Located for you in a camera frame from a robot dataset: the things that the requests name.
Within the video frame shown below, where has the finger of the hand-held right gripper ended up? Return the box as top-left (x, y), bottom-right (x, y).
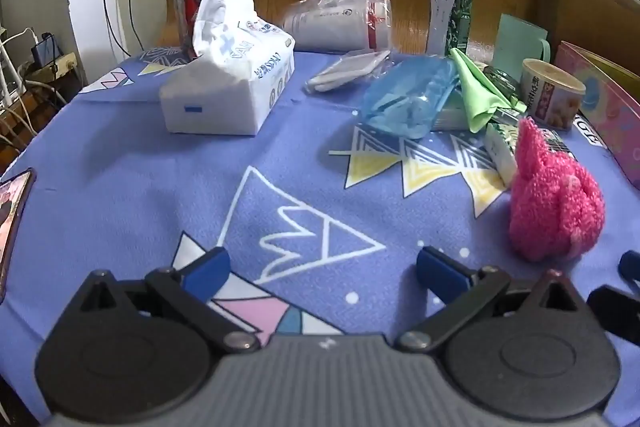
top-left (618, 250), bottom-right (640, 284)
top-left (587, 284), bottom-right (640, 344)

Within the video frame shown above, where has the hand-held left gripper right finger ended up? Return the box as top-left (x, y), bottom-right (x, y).
top-left (398, 246), bottom-right (601, 353)

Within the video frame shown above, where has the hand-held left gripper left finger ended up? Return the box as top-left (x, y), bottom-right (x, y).
top-left (54, 247), bottom-right (262, 354)

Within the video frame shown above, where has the pink plush toy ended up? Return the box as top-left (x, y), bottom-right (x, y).
top-left (508, 117), bottom-right (606, 263)

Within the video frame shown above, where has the pink tin box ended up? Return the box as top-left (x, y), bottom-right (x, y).
top-left (552, 41), bottom-right (640, 190)

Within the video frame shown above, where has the blue plastic bag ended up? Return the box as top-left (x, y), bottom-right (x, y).
top-left (361, 57), bottom-right (461, 140)

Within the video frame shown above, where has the green cloth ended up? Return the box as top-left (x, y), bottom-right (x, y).
top-left (449, 48), bottom-right (528, 132)

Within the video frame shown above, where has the white packet clear wrapper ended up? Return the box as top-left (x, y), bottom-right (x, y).
top-left (306, 50), bottom-right (392, 94)

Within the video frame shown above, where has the white soft tissue pack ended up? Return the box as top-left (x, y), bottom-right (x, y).
top-left (159, 0), bottom-right (296, 136)

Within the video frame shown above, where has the blue printed tablecloth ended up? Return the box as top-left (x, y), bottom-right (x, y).
top-left (0, 44), bottom-right (640, 413)

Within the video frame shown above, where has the green white small box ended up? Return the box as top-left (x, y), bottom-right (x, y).
top-left (485, 121), bottom-right (577, 186)

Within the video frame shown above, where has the round can beige lid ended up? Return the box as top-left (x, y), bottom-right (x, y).
top-left (520, 58), bottom-right (587, 132)

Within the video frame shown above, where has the dark green packet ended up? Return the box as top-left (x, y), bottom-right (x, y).
top-left (482, 66), bottom-right (523, 100)

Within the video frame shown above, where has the smartphone with lit screen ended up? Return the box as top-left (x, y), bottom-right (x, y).
top-left (0, 168), bottom-right (37, 303)

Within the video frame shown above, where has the mint green cup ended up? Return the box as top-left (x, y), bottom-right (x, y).
top-left (492, 13), bottom-right (553, 75)

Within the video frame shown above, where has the green milk carton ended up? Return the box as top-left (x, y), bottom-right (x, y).
top-left (426, 0), bottom-right (474, 58)

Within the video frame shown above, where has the beige power strip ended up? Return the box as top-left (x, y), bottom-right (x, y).
top-left (25, 52), bottom-right (81, 84)

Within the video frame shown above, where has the brown chair back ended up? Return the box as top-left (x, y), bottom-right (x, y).
top-left (537, 0), bottom-right (640, 64)

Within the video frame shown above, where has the bagged stack of plastic cups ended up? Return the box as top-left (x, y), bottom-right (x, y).
top-left (282, 0), bottom-right (392, 52)

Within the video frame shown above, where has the dark charging phone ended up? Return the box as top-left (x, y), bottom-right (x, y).
top-left (31, 33), bottom-right (63, 66)

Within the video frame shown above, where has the white charging cable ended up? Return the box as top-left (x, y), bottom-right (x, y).
top-left (0, 26), bottom-right (68, 148)

